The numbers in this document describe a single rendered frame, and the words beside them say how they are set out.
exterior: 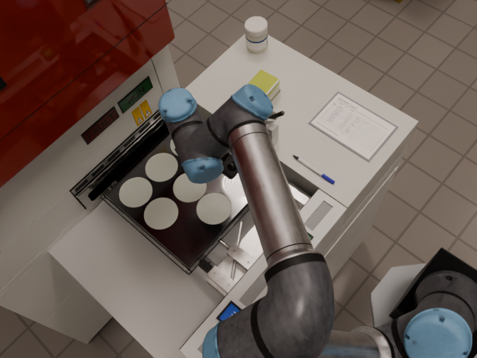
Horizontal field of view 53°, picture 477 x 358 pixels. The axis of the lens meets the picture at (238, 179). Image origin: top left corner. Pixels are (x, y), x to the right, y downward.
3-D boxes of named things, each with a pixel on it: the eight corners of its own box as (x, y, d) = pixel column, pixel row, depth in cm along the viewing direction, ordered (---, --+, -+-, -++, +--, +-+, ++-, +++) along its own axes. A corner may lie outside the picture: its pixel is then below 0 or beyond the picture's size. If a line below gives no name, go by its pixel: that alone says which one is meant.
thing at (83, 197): (85, 208, 144) (74, 194, 136) (185, 114, 158) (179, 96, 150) (89, 211, 144) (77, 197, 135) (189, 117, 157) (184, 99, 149)
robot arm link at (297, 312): (334, 342, 58) (233, 69, 84) (271, 372, 64) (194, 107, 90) (380, 341, 66) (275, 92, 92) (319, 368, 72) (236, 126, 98)
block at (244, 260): (226, 255, 131) (226, 251, 128) (235, 246, 132) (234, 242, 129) (249, 273, 128) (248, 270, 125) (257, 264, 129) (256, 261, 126)
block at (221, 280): (207, 277, 128) (206, 273, 125) (216, 268, 129) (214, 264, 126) (229, 296, 125) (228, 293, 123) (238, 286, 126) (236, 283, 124)
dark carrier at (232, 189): (106, 195, 141) (105, 194, 140) (186, 120, 151) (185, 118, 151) (189, 267, 128) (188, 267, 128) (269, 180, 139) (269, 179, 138)
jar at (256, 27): (241, 47, 154) (239, 25, 146) (255, 34, 157) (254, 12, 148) (258, 57, 152) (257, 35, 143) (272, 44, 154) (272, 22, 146)
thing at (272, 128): (255, 138, 138) (253, 111, 126) (264, 129, 139) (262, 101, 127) (272, 149, 135) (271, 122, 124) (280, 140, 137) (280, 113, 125)
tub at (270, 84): (246, 98, 145) (245, 83, 139) (261, 82, 147) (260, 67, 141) (266, 109, 142) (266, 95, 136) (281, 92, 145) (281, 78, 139)
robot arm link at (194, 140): (218, 153, 86) (198, 106, 91) (180, 185, 92) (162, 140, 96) (245, 158, 92) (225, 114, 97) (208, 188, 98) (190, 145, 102)
